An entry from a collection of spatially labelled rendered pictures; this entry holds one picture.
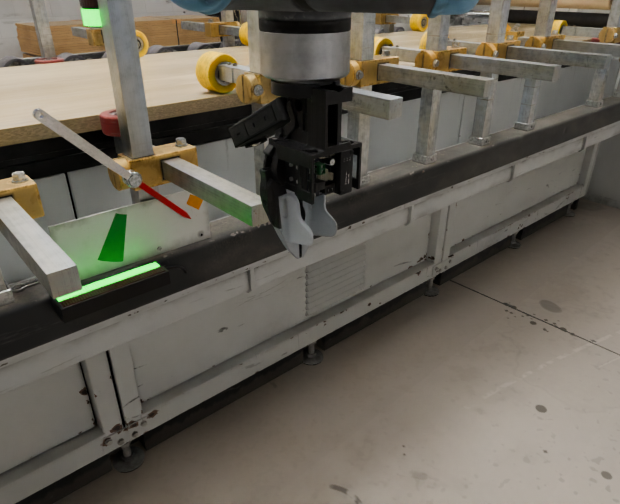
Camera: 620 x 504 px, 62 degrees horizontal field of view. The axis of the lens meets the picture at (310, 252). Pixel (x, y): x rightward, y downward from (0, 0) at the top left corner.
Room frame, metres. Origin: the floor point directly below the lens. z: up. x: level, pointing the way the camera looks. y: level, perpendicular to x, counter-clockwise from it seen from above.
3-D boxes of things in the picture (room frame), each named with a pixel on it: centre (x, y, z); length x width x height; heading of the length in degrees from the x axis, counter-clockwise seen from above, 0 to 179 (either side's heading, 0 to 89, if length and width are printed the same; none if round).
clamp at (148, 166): (0.81, 0.26, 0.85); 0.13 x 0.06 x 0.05; 131
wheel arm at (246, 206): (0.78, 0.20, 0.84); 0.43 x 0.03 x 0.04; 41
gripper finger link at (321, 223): (0.56, -0.01, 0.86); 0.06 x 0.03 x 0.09; 41
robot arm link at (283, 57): (0.55, 0.00, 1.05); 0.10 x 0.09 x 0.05; 131
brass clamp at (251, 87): (0.98, 0.07, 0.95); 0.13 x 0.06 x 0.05; 131
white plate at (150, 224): (0.76, 0.28, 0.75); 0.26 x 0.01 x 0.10; 131
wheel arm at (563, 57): (1.46, -0.53, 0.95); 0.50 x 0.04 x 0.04; 41
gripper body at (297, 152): (0.54, 0.00, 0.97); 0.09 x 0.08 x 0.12; 41
